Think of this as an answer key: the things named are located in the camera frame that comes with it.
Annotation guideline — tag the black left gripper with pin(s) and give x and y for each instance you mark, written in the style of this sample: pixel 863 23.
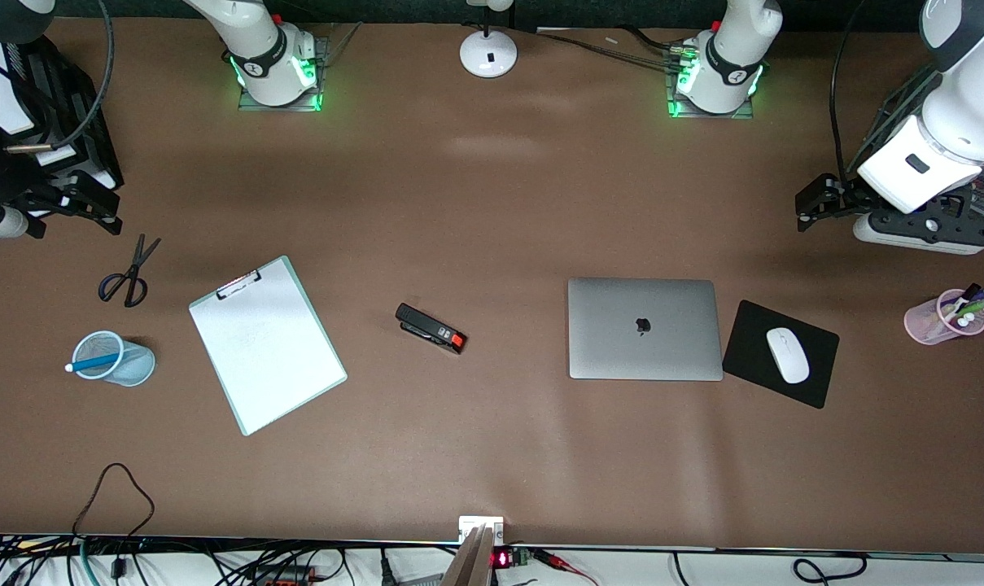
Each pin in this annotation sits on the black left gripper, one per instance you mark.
pixel 848 194

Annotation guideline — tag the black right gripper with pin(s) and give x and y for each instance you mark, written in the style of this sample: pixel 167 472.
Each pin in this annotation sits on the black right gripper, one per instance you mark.
pixel 13 181

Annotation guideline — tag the blue marker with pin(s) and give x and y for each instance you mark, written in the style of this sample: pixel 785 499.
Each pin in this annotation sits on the blue marker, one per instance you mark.
pixel 93 362

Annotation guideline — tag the silver laptop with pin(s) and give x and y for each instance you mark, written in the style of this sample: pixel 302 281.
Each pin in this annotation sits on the silver laptop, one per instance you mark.
pixel 622 350

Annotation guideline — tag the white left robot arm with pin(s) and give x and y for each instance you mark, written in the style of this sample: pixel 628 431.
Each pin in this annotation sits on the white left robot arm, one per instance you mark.
pixel 736 57

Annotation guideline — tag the black marker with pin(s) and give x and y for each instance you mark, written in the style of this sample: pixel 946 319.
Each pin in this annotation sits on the black marker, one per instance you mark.
pixel 968 293

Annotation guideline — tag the black scissors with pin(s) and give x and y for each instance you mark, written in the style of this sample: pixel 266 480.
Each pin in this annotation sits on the black scissors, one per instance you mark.
pixel 136 268

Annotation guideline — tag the black stacked document tray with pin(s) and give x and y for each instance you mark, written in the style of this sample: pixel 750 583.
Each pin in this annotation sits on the black stacked document tray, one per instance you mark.
pixel 64 89

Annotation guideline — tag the pink mesh pen cup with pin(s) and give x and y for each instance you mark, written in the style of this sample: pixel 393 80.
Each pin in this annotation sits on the pink mesh pen cup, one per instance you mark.
pixel 923 325

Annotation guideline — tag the white computer mouse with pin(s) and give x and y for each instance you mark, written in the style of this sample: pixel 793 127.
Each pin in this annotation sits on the white computer mouse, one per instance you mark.
pixel 787 356

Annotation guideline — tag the black mouse pad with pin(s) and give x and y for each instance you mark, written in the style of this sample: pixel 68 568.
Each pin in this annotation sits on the black mouse pad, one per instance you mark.
pixel 744 350

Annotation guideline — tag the light blue mesh pen cup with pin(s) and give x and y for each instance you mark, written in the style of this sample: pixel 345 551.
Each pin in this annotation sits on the light blue mesh pen cup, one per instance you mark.
pixel 137 366

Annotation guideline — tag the mint green clipboard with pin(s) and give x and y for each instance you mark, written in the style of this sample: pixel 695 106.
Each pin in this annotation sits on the mint green clipboard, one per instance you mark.
pixel 264 350

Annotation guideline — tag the white lamp base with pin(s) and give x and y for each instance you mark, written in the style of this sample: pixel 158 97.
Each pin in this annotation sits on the white lamp base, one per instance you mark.
pixel 488 57

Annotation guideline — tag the black stapler with red tip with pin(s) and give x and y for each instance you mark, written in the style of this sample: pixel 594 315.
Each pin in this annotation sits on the black stapler with red tip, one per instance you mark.
pixel 426 325

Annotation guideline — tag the red and black probe clip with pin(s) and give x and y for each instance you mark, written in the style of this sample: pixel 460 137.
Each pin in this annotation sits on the red and black probe clip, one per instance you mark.
pixel 561 563

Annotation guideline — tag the red LED display module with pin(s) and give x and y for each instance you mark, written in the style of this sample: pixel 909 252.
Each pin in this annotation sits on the red LED display module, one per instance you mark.
pixel 504 559

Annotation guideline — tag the clear plastic bracket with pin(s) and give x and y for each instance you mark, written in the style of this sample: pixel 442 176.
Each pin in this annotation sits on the clear plastic bracket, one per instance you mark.
pixel 338 45

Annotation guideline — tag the white mounting bracket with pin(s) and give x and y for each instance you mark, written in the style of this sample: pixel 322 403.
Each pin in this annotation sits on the white mounting bracket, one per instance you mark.
pixel 469 522

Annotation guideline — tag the wooden post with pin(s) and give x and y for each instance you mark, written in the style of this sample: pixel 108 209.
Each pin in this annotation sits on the wooden post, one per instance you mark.
pixel 469 566

